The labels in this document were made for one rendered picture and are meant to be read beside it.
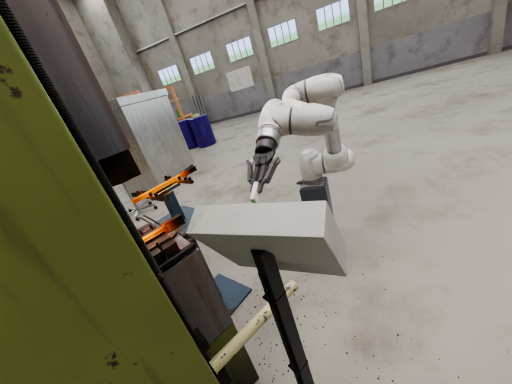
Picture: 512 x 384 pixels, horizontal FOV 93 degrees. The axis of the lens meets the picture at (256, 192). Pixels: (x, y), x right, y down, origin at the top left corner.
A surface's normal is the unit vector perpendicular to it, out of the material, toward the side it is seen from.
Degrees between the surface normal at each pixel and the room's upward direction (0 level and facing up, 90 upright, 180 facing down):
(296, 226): 30
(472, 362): 0
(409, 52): 90
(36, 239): 90
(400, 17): 90
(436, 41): 90
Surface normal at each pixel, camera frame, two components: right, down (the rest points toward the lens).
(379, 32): -0.29, 0.48
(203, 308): 0.64, 0.15
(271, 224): -0.43, -0.51
